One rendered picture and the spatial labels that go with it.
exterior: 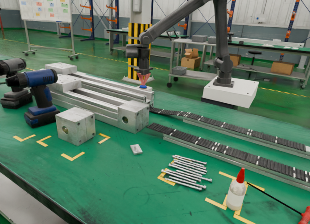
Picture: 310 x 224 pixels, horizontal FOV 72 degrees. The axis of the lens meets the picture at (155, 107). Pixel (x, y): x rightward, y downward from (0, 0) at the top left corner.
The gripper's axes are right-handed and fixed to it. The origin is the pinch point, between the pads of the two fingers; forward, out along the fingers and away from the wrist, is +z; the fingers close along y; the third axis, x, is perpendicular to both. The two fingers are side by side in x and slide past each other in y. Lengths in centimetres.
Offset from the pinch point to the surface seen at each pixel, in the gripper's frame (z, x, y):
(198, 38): -6, -67, -274
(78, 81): -3.7, -19.9, 28.6
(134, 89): 0.3, 1.9, 10.8
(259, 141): 7, 64, 15
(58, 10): -39, -461, -295
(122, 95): 1.9, -0.7, 18.0
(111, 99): -0.2, 2.5, 29.8
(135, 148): 7, 28, 46
